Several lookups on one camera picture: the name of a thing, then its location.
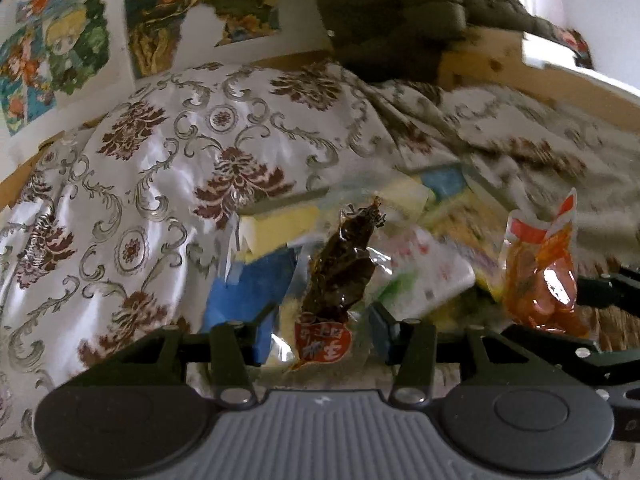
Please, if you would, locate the satin floral quilt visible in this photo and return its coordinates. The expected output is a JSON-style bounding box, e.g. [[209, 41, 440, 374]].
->
[[0, 57, 401, 480]]

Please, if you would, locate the beige floral fleece blanket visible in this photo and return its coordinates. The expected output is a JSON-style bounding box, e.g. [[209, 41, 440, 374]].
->
[[370, 77, 640, 356]]

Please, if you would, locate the pile of assorted snack packets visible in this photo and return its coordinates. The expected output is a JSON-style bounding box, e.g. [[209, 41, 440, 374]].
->
[[200, 160, 511, 341]]

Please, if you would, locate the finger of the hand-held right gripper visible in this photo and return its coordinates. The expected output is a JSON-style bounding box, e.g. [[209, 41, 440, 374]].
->
[[575, 265, 640, 307], [501, 324, 640, 411]]

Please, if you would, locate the orange snack packet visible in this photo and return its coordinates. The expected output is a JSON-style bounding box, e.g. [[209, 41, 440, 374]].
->
[[500, 187, 592, 339]]

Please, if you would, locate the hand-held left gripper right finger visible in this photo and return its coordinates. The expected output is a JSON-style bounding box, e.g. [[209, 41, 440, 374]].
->
[[367, 302, 576, 407]]

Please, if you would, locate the white snack packet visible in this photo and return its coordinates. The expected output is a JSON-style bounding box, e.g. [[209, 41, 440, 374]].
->
[[370, 225, 477, 322]]

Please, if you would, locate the clear packet of brown snack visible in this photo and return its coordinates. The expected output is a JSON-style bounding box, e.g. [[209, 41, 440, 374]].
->
[[287, 195, 397, 373]]

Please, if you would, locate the blonde figure green wall poster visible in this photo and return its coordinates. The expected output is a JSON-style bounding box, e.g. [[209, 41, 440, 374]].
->
[[0, 0, 112, 137]]

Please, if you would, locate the brown forest wall poster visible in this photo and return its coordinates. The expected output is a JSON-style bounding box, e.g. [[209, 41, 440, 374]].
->
[[123, 0, 282, 80]]

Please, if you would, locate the cartoon print sheet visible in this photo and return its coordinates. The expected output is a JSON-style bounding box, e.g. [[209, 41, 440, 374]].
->
[[0, 27, 640, 196]]

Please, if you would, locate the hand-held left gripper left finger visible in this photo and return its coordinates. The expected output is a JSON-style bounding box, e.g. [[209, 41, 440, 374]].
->
[[65, 302, 281, 408]]

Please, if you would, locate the olive quilted jacket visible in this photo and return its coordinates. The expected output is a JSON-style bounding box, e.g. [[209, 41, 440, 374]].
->
[[300, 0, 576, 84]]

